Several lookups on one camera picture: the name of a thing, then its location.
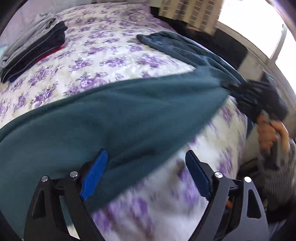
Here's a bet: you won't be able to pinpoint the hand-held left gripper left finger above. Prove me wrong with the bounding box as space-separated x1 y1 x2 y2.
24 149 109 241

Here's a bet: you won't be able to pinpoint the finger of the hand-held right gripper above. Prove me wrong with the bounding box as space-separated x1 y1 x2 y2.
221 81 249 98

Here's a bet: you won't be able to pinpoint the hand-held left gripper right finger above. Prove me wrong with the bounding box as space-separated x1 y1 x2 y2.
185 150 270 241

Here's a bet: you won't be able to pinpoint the teal pants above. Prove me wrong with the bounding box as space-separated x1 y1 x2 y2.
0 54 234 240

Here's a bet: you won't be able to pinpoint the person's right forearm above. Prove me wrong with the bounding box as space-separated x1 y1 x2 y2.
258 138 296 211

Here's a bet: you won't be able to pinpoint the grey folded pants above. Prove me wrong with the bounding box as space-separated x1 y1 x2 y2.
0 14 56 67

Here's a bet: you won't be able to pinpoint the person's right hand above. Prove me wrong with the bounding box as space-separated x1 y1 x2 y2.
257 115 290 158

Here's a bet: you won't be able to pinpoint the window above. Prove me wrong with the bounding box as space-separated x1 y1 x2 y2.
217 0 296 63

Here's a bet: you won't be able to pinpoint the blue jeans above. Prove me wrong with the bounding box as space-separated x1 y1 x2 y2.
136 31 247 88

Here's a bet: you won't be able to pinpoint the beige checkered curtain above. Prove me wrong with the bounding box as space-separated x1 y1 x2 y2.
158 0 225 35

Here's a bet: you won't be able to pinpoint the floral quilted bedspread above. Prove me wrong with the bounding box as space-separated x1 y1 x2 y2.
0 2 255 241

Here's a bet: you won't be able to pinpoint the red folded garment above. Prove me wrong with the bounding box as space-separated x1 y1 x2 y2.
35 44 64 63

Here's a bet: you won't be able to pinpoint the stack of folded clothes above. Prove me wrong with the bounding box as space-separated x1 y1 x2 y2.
0 21 68 84

